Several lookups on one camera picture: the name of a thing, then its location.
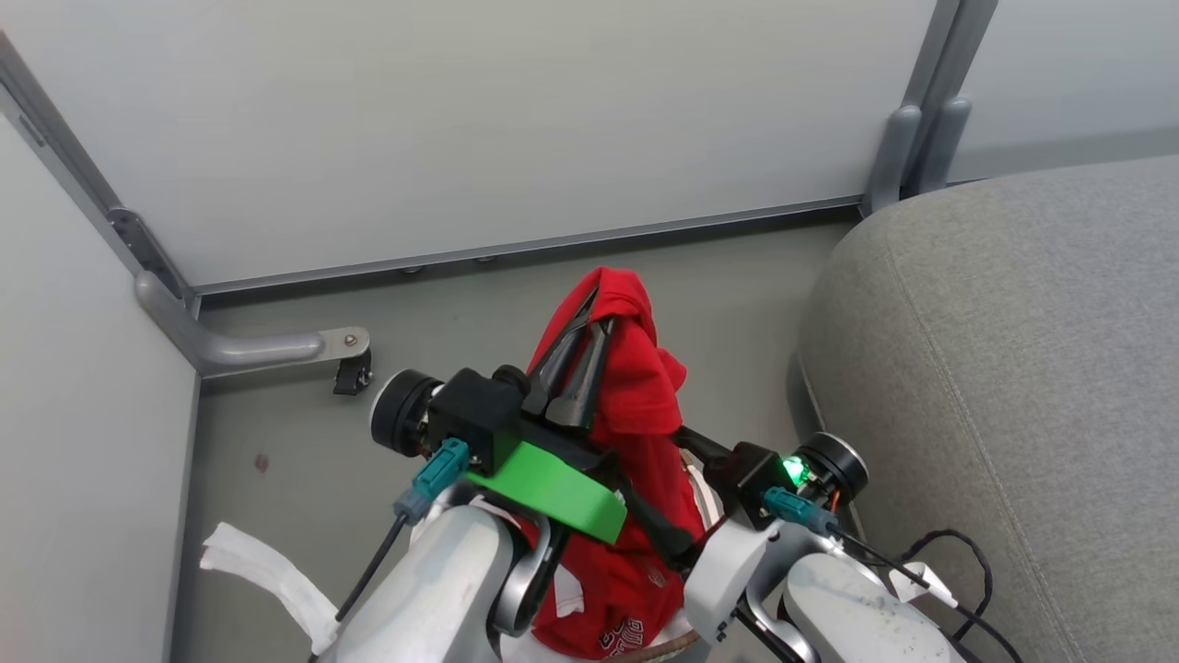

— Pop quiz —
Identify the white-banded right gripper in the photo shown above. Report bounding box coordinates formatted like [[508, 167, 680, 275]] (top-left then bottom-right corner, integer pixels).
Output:
[[603, 428, 784, 641]]

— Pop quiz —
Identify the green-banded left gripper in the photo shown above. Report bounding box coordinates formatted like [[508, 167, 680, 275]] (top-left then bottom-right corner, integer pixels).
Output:
[[465, 288, 629, 544]]

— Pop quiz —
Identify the red white clothing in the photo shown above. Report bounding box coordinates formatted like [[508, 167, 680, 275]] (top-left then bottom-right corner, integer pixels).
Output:
[[520, 267, 710, 662]]

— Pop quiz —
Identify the white laundry basket brown rim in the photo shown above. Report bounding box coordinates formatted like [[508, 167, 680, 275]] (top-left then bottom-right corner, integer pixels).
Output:
[[497, 459, 729, 663]]

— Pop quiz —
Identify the black caster wheel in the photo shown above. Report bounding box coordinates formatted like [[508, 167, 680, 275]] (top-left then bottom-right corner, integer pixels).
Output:
[[333, 350, 375, 397]]

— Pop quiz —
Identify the grey partition foot bar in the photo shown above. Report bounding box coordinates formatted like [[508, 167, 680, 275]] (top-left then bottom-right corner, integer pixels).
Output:
[[135, 271, 371, 378]]

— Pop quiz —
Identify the grey fabric sofa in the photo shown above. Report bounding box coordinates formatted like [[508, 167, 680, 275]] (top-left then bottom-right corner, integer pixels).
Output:
[[794, 155, 1179, 663]]

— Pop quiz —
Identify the white fabric strip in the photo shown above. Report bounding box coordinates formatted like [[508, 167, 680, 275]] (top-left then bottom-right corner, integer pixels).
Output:
[[201, 523, 342, 657]]

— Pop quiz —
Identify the right arm cable teal plug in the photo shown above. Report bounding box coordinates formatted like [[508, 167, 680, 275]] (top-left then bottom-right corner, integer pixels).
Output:
[[763, 486, 1023, 663]]

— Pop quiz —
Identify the arm cable teal plug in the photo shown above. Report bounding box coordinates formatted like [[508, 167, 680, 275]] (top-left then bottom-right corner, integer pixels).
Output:
[[333, 440, 471, 622], [763, 486, 1023, 663]]

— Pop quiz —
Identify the grey partition bottom rail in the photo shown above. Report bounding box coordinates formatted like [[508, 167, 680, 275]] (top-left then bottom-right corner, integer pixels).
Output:
[[195, 195, 865, 297]]

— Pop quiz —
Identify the left arm cable teal plug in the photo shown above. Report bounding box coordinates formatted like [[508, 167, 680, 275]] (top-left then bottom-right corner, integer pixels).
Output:
[[333, 440, 471, 622]]

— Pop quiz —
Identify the white cable label tag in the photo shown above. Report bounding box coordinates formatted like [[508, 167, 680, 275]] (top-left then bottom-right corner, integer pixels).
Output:
[[889, 562, 959, 609]]

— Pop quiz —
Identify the thin black looped cable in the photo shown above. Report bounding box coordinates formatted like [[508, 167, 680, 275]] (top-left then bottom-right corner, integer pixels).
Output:
[[898, 529, 996, 641]]

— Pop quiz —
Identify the grey double partition post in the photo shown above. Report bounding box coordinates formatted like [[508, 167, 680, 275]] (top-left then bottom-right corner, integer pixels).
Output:
[[864, 0, 1000, 217]]

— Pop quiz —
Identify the grey slanted partition post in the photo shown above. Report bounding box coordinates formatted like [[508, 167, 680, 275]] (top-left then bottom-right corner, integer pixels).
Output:
[[0, 32, 199, 319]]

